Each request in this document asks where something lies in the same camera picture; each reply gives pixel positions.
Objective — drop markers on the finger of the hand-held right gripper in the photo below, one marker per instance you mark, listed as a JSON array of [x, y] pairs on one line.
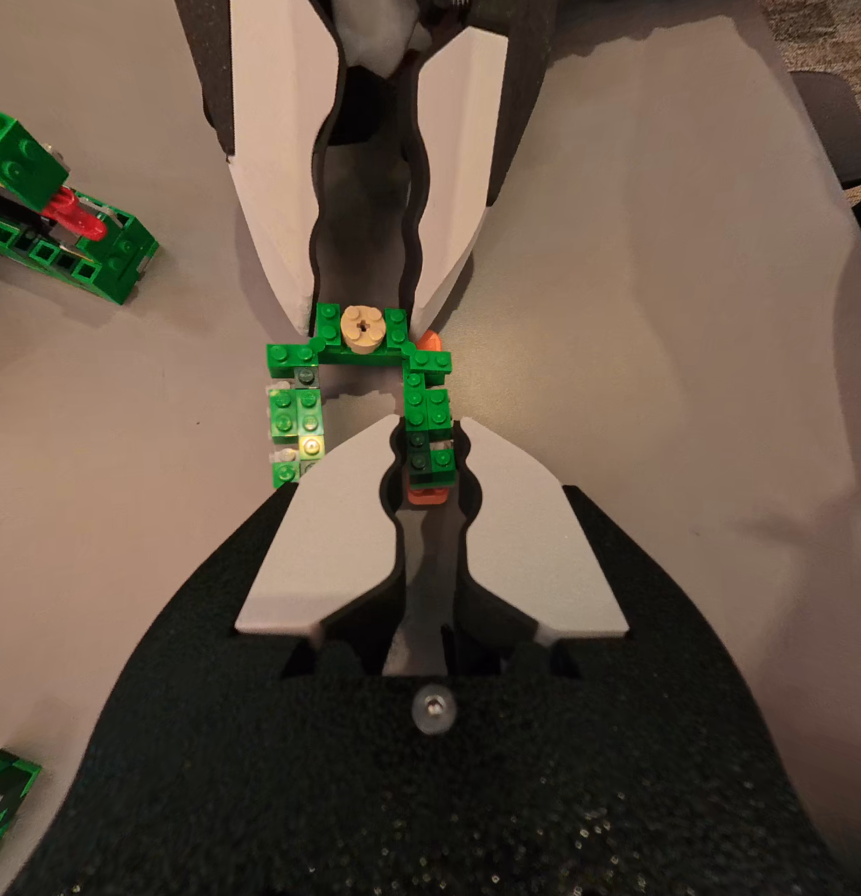
[[276, 175], [455, 175]]

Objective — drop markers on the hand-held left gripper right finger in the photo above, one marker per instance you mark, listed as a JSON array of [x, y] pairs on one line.
[[535, 553]]

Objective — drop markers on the dark chair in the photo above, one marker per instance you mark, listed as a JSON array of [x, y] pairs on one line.
[[836, 126]]

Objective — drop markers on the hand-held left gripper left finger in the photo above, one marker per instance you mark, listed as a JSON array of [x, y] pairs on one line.
[[332, 546]]

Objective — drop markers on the green brick model red pin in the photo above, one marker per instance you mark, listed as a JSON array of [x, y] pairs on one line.
[[24, 154]]

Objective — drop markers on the green brick arch assembly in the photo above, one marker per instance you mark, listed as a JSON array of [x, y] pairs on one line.
[[430, 406]]

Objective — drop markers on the small green brick piece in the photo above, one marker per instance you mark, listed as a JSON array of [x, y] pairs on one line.
[[7, 791]]

